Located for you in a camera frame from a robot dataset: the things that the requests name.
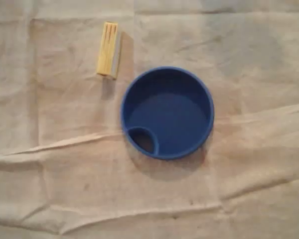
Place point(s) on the wrinkled beige cloth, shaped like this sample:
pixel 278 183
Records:
pixel 64 174

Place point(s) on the yellow box with red stripes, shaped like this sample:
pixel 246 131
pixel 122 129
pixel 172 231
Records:
pixel 106 49

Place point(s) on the blue round container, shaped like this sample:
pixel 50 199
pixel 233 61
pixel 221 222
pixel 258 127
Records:
pixel 169 119

